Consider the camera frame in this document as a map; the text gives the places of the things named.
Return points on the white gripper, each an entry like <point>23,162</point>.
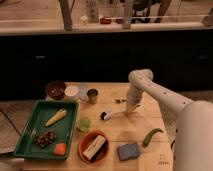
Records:
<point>132,104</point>

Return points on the white handled black brush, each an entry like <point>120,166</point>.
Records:
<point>108,114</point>

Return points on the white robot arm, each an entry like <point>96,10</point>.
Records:
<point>194,129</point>

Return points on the small dark object on table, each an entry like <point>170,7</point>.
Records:
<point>120,101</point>

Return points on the metal cup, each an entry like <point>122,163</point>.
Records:
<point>92,96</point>

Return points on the green chili pepper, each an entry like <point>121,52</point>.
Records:
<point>149,136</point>

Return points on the clear plastic glass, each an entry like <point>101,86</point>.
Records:
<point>83,91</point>

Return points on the green small cup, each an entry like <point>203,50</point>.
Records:
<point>84,124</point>

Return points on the blue sponge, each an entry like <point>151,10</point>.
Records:
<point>128,151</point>

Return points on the white small bowl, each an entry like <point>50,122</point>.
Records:
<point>71,93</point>

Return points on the orange round bowl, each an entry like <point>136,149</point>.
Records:
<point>86,140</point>

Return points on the wooden block in bowl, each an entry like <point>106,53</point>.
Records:
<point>94,147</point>

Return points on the yellow corn cob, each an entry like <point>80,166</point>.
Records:
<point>56,117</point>

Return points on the dark red bowl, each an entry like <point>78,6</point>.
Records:
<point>55,89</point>

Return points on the orange carrot piece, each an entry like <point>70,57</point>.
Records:
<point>60,149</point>

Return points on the green plastic tray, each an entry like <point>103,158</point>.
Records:
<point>64,128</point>

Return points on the dark red grapes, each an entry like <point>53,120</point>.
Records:
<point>45,139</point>

